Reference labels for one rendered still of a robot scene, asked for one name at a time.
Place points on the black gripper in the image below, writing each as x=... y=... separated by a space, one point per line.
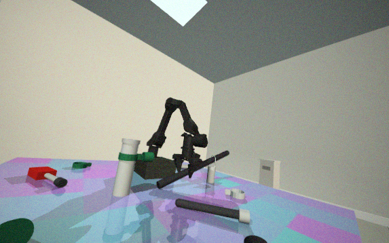
x=187 y=156

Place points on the beige cylindrical post with cap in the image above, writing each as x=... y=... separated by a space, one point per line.
x=125 y=169

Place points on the black cylindrical rod with grey end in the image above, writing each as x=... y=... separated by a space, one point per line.
x=241 y=215

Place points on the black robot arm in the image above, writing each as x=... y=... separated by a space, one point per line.
x=158 y=138

